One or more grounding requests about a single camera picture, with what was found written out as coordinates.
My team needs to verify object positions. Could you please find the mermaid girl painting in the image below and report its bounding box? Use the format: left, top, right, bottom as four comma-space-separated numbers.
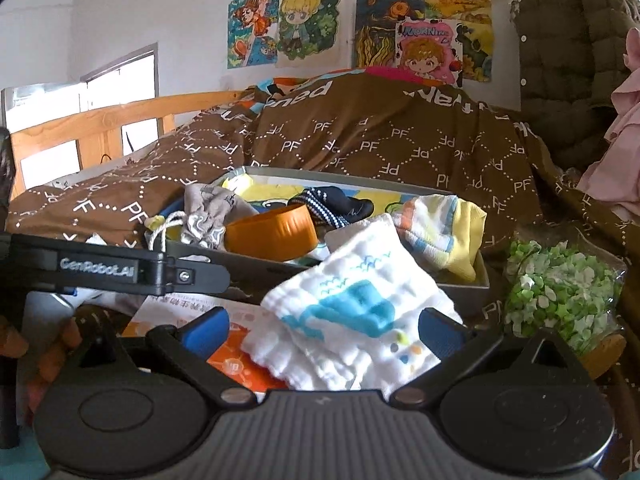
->
227, 0, 279, 70

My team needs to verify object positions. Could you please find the olive quilted jacket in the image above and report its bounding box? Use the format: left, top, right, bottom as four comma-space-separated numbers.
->
514, 0, 639, 170

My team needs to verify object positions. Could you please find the white blue printed gauze cloth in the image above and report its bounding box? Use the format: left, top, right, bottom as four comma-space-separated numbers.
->
242, 214, 460, 396

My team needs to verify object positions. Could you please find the window with metal frame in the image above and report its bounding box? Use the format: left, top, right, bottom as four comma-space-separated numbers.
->
1, 44, 158, 188

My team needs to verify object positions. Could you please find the pink cloth garment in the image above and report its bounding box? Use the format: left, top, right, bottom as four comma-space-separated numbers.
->
577, 28, 640, 221

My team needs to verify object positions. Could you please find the orange white medicine box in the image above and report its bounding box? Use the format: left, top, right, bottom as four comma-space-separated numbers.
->
122, 294, 286, 396

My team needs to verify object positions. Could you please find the starry night style painting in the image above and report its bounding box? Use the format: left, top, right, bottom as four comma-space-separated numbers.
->
352, 0, 494, 82

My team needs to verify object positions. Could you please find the blond boy green painting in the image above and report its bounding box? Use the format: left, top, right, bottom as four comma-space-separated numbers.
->
277, 0, 349, 68

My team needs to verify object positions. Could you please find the pink cartoon girl poster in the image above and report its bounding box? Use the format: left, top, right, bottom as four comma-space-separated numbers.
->
394, 18, 463, 88

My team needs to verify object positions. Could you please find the brown PF patterned blanket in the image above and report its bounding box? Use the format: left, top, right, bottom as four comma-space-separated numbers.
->
8, 72, 639, 479

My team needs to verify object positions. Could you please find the grey storage tray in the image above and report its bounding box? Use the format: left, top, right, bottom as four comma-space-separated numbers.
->
144, 166, 492, 319

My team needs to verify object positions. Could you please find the green white pellet bag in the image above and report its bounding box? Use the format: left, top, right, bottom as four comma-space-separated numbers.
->
502, 240, 625, 356

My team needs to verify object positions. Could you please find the grey drawstring pouch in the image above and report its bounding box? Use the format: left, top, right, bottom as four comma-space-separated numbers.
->
145, 183, 258, 252

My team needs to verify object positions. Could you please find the yellow striped towel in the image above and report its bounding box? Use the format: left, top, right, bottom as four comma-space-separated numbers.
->
392, 194, 487, 283

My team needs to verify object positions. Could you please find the wooden bed rail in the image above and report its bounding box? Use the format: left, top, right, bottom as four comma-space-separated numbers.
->
11, 91, 241, 197

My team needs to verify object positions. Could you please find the orange plastic cup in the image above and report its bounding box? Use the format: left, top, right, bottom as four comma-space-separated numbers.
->
224, 205, 318, 262

